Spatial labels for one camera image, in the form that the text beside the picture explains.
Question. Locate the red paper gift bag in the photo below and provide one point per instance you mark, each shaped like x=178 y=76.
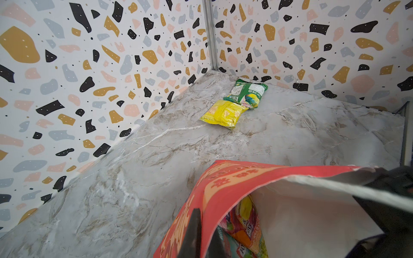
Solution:
x=304 y=212

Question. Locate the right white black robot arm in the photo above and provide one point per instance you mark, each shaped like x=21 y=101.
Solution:
x=396 y=241

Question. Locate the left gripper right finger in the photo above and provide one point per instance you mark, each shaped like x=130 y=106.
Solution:
x=216 y=248

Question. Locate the green snack packet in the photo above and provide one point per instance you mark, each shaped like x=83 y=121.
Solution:
x=247 y=94

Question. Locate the orange fruits candy packet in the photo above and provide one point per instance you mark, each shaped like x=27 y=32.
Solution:
x=240 y=231

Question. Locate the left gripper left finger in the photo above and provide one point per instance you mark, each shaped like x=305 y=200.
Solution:
x=191 y=246

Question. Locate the yellow snack packet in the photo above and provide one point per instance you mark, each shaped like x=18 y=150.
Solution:
x=224 y=113

